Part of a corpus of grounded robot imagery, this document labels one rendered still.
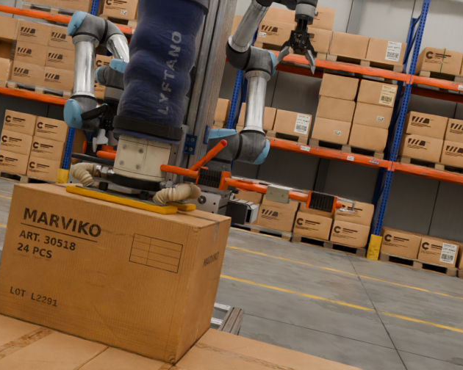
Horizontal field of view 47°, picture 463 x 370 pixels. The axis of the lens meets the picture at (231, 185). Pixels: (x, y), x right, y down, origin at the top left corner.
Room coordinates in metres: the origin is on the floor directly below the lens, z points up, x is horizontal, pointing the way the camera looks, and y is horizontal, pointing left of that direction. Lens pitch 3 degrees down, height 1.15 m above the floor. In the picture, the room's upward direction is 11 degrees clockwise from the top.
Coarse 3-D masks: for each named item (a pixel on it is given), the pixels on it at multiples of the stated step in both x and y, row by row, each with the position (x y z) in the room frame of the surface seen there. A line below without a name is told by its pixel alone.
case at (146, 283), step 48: (48, 192) 1.58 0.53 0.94; (48, 240) 1.57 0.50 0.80; (96, 240) 1.54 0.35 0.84; (144, 240) 1.51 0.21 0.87; (192, 240) 1.48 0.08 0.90; (0, 288) 1.60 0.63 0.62; (48, 288) 1.56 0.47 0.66; (96, 288) 1.53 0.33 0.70; (144, 288) 1.50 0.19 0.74; (192, 288) 1.51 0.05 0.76; (96, 336) 1.53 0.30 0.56; (144, 336) 1.50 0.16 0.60; (192, 336) 1.62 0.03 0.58
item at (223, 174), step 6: (198, 168) 1.66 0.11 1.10; (204, 168) 1.70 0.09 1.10; (198, 174) 1.66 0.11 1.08; (204, 174) 1.64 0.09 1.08; (210, 174) 1.64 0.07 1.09; (216, 174) 1.64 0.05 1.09; (222, 174) 1.64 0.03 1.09; (228, 174) 1.69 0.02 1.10; (198, 180) 1.65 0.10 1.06; (204, 180) 1.64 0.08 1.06; (210, 180) 1.65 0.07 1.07; (216, 180) 1.64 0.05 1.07; (222, 180) 1.64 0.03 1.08; (210, 186) 1.64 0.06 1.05; (216, 186) 1.63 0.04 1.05; (222, 186) 1.65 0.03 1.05
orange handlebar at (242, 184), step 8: (104, 152) 1.75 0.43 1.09; (112, 152) 2.04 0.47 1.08; (160, 168) 1.70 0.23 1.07; (168, 168) 1.69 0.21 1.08; (176, 168) 1.69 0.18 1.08; (184, 168) 1.73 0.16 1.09; (192, 176) 1.68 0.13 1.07; (232, 184) 1.64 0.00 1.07; (240, 184) 1.64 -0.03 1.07; (248, 184) 1.63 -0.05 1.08; (256, 184) 1.63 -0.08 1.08; (264, 192) 1.62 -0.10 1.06; (296, 192) 1.64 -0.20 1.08; (304, 200) 1.59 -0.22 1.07
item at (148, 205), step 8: (104, 184) 1.66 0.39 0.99; (72, 192) 1.64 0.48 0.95; (80, 192) 1.63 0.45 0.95; (88, 192) 1.63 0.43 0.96; (96, 192) 1.62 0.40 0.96; (104, 192) 1.63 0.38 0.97; (112, 192) 1.65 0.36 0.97; (144, 192) 1.62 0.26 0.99; (112, 200) 1.61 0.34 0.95; (120, 200) 1.60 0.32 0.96; (128, 200) 1.60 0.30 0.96; (136, 200) 1.61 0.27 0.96; (144, 200) 1.61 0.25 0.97; (152, 200) 1.65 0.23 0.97; (144, 208) 1.58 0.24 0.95; (152, 208) 1.58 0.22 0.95; (160, 208) 1.57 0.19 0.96; (168, 208) 1.58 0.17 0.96; (176, 208) 1.65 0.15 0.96
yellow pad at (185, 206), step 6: (96, 186) 1.83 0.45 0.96; (120, 192) 1.81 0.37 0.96; (150, 198) 1.78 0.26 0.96; (174, 204) 1.76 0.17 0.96; (180, 204) 1.76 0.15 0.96; (186, 204) 1.79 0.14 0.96; (192, 204) 1.83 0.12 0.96; (180, 210) 1.76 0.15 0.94; (186, 210) 1.75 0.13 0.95; (192, 210) 1.82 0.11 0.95
